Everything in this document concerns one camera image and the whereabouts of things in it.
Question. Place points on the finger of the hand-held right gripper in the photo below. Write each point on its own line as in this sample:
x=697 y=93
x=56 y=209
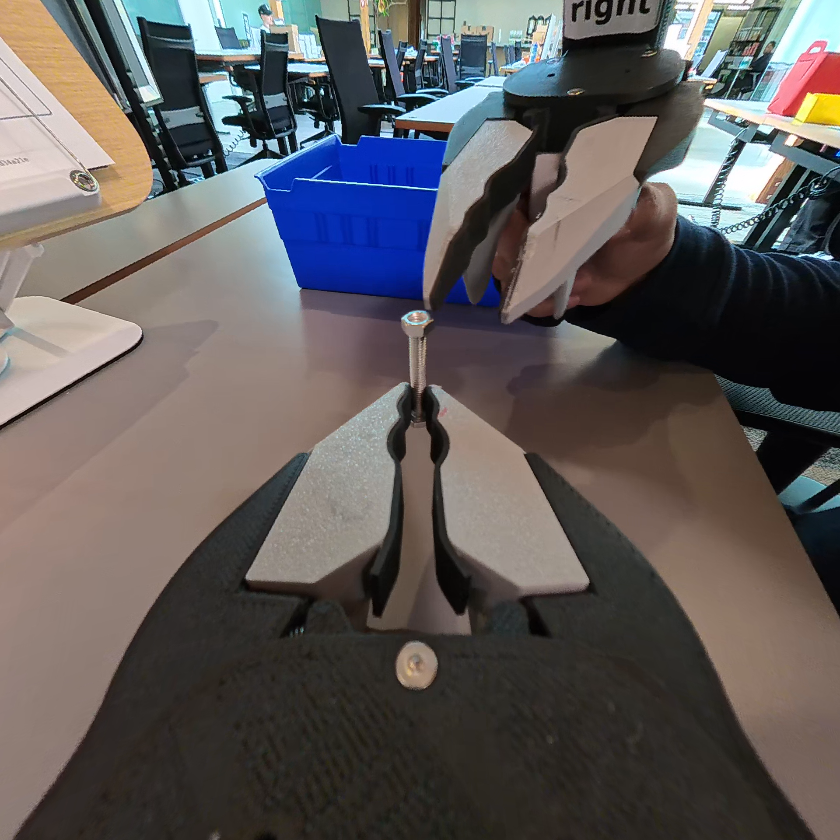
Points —
x=472 y=177
x=590 y=184

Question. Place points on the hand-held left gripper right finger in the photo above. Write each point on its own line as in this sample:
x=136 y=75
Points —
x=512 y=518

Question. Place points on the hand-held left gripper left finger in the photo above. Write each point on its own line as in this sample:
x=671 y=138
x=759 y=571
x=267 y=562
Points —
x=315 y=518

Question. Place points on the blue plastic bin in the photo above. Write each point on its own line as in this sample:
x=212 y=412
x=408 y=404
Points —
x=354 y=243

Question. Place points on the steel hex nut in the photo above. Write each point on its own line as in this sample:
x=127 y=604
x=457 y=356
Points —
x=417 y=321

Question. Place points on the steel hex bolt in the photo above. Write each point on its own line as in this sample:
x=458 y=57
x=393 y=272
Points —
x=418 y=367

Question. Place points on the person's right forearm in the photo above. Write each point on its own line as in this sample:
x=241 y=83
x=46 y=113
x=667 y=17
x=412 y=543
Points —
x=741 y=308

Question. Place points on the person's right hand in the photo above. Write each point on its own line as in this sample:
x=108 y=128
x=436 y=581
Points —
x=630 y=249

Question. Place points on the wooden office desk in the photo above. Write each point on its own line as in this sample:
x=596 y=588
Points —
x=216 y=58
x=741 y=111
x=446 y=108

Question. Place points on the group of black office chairs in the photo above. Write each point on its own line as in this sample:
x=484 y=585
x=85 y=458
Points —
x=348 y=85

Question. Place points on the red box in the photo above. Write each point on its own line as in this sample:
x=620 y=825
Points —
x=797 y=85

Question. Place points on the yellow box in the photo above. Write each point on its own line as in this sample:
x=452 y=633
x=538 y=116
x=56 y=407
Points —
x=820 y=110

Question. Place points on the black mesh armchair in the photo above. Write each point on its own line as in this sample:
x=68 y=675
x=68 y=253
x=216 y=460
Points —
x=787 y=420

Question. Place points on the person's dark trousers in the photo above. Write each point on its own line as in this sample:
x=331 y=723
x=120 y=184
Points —
x=820 y=558

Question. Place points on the wooden document stand white base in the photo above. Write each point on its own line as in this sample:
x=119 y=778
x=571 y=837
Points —
x=85 y=98

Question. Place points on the white instruction sheet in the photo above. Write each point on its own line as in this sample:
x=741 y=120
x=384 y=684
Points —
x=39 y=131

